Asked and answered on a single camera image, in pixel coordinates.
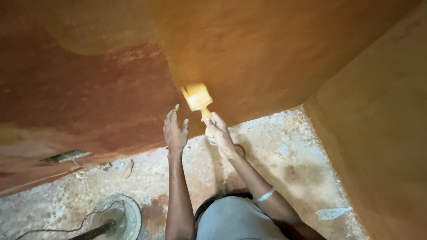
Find person's left hand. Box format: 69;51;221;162
163;104;190;152

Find person's right hand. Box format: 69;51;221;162
204;112;239;159

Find yellow paint-covered paintbrush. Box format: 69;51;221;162
181;83;216;124

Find small wood scrap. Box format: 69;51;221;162
122;159;135;179

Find black curved band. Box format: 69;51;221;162
193;191;254;224

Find person's grey shorts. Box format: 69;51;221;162
196;196;290;240

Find round metal pan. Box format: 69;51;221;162
87;194;142;240

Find white paper scrap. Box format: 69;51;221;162
315;207;353;221

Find silver bracelet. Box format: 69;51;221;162
254;186;276;202

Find dark stick handle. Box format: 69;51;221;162
68;220;117;240

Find thin dark wire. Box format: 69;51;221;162
15;200;126;240

